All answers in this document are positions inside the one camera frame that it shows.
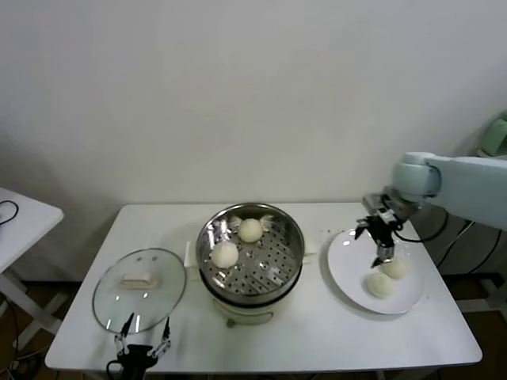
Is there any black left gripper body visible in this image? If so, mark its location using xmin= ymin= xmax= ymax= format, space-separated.
xmin=120 ymin=344 xmax=158 ymax=380

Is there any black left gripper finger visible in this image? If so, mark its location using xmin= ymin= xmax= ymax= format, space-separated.
xmin=151 ymin=317 xmax=173 ymax=357
xmin=113 ymin=313 xmax=135 ymax=355

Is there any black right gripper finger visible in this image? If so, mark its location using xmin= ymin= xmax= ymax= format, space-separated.
xmin=370 ymin=244 xmax=397 ymax=270
xmin=354 ymin=217 xmax=372 ymax=240

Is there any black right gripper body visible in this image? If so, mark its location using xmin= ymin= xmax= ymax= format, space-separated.
xmin=365 ymin=215 xmax=398 ymax=247

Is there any white steamed baozi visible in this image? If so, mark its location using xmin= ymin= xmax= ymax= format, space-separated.
xmin=364 ymin=273 xmax=396 ymax=298
xmin=237 ymin=218 xmax=264 ymax=244
xmin=382 ymin=256 xmax=410 ymax=280
xmin=211 ymin=241 xmax=239 ymax=269

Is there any glass lid with cream handle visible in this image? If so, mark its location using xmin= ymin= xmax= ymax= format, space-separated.
xmin=92 ymin=248 xmax=188 ymax=333

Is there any perforated steel steamer basket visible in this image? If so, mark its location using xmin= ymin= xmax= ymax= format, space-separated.
xmin=185 ymin=203 xmax=320 ymax=298

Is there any white round plate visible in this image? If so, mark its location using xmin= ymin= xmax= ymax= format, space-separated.
xmin=325 ymin=228 xmax=425 ymax=316

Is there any cream electric cooker base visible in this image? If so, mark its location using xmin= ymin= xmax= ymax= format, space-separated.
xmin=185 ymin=253 xmax=318 ymax=329

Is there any white folding side table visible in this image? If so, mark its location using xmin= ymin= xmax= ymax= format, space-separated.
xmin=0 ymin=186 xmax=66 ymax=349

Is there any pale green container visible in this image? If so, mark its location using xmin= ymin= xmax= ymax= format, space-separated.
xmin=483 ymin=112 xmax=507 ymax=158

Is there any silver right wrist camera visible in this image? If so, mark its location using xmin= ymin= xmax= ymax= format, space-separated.
xmin=361 ymin=192 xmax=397 ymax=218

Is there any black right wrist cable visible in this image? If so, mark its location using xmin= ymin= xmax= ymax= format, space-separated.
xmin=390 ymin=209 xmax=451 ymax=243

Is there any black floor cable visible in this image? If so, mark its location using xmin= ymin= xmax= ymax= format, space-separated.
xmin=0 ymin=296 xmax=21 ymax=352

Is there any black cable with adapter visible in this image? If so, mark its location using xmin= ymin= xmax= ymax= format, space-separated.
xmin=437 ymin=225 xmax=503 ymax=276

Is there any thin black looped cable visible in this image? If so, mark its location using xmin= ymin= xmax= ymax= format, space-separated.
xmin=0 ymin=199 xmax=21 ymax=227

